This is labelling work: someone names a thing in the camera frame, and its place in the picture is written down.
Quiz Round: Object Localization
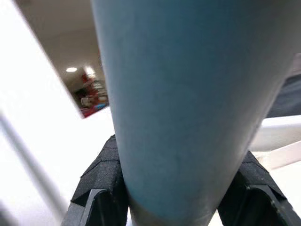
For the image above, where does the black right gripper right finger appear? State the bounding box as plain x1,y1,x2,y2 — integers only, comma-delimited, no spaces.
217,150,301,226

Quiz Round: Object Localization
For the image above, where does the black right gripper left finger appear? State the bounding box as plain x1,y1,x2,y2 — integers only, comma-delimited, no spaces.
62,134,129,226

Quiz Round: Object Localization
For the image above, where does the white plastic table leg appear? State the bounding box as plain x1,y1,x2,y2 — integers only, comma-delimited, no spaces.
90,0,301,226

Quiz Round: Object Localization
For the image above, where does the red festive decoration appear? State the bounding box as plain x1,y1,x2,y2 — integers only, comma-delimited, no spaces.
79,70,109,118

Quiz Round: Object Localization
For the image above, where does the white plastic children table top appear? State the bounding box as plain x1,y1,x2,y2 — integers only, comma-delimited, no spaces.
250,115,301,170

